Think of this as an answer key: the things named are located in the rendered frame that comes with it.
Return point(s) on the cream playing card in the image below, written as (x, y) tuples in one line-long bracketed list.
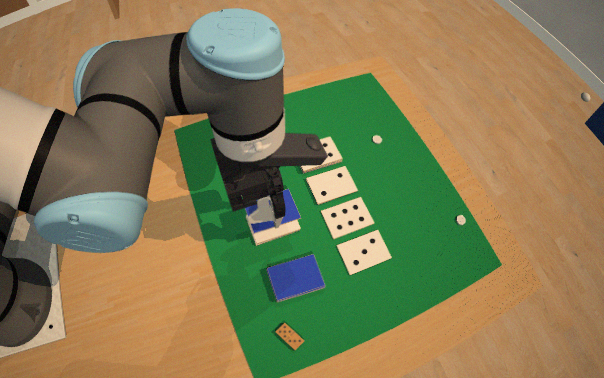
[(363, 252), (347, 217), (332, 151), (331, 185), (274, 233)]

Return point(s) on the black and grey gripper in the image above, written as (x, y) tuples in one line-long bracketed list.
[(264, 184)]

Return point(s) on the green felt playing mat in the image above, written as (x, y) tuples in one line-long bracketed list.
[(411, 200)]

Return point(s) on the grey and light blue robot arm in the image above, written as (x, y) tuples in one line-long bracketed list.
[(86, 177)]

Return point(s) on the orange domino tile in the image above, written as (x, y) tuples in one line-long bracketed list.
[(289, 336)]

